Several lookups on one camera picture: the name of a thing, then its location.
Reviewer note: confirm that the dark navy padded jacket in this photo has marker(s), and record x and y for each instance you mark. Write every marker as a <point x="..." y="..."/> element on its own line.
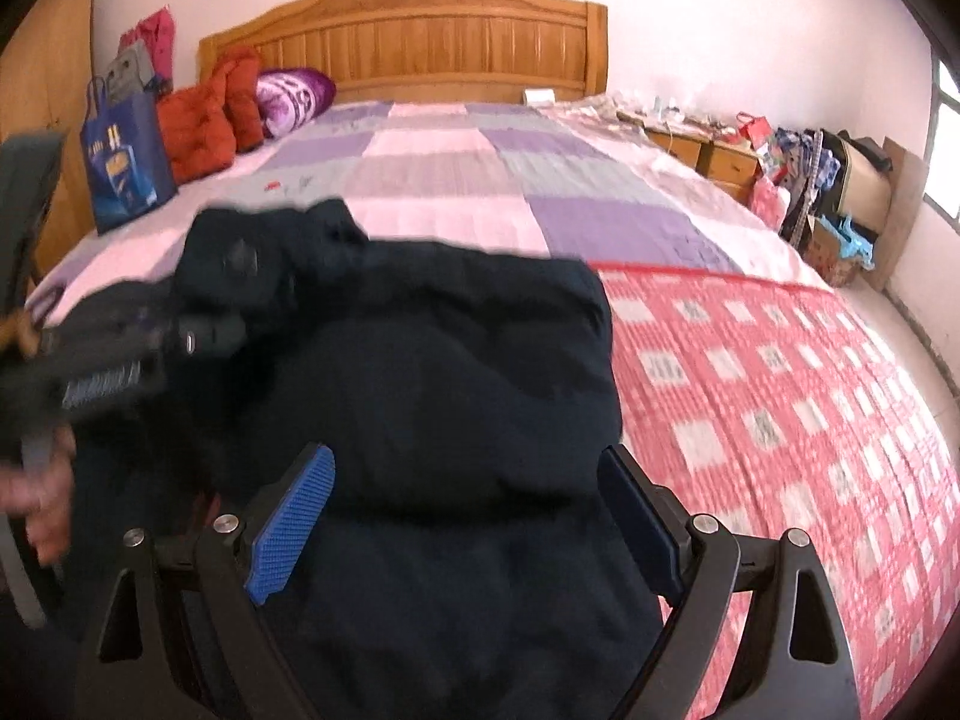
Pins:
<point x="450" y="390"/>

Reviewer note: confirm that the person's left hand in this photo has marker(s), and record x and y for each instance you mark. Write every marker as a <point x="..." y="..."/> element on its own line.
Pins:
<point x="41" y="502"/>

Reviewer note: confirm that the pink plastic bag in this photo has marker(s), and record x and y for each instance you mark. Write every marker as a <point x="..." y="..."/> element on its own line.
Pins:
<point x="769" y="202"/>

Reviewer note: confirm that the pastel patchwork quilt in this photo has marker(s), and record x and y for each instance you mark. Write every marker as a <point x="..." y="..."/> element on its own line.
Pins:
<point x="450" y="165"/>

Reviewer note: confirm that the wooden wardrobe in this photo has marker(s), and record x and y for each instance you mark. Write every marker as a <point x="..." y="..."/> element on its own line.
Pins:
<point x="45" y="75"/>

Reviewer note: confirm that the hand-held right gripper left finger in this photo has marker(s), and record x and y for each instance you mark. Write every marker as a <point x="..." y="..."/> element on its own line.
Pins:
<point x="289" y="532"/>

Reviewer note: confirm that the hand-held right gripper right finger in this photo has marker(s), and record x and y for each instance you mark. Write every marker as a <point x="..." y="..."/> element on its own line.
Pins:
<point x="637" y="525"/>

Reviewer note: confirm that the red gift bag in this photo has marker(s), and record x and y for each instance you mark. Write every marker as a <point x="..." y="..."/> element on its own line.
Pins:
<point x="757" y="131"/>

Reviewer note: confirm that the cardboard box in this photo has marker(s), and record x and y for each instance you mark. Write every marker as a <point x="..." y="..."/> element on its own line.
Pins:
<point x="829" y="255"/>

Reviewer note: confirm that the black and tan suitcase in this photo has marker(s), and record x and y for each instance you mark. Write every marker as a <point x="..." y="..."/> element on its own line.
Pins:
<point x="862" y="180"/>

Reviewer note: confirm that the blue patterned clothes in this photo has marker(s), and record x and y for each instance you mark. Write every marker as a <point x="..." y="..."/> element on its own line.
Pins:
<point x="806" y="157"/>

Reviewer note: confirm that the wooden nightstand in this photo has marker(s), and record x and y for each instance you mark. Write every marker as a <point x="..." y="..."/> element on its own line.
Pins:
<point x="712" y="154"/>

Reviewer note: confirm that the grey bag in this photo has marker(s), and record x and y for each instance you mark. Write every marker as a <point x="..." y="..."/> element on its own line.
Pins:
<point x="131" y="71"/>

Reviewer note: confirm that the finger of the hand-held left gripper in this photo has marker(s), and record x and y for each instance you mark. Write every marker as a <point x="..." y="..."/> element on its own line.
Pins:
<point x="214" y="335"/>

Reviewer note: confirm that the flat cardboard sheet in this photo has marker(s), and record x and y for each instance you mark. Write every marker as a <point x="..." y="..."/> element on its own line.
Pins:
<point x="904" y="210"/>

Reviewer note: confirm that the purple printed pillow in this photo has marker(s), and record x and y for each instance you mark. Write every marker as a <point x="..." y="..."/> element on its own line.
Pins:
<point x="296" y="101"/>

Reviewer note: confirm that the pink cloth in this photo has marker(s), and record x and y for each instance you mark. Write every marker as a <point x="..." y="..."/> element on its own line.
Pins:
<point x="156" y="37"/>

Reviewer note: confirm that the blue tote bag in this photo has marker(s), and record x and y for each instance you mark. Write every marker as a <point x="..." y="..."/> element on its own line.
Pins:
<point x="124" y="172"/>

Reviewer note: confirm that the cyan plastic bag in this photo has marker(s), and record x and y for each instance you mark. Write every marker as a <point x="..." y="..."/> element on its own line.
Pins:
<point x="851" y="240"/>

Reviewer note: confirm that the wooden headboard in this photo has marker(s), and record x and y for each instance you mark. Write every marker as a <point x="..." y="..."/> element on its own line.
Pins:
<point x="450" y="37"/>

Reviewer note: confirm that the window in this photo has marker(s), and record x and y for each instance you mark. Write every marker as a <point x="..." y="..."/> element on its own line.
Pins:
<point x="946" y="135"/>

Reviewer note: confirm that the red checkered mat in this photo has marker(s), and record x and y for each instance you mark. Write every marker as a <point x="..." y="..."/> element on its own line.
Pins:
<point x="750" y="390"/>

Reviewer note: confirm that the small white box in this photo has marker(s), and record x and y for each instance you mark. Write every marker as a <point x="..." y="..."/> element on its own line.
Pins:
<point x="540" y="97"/>

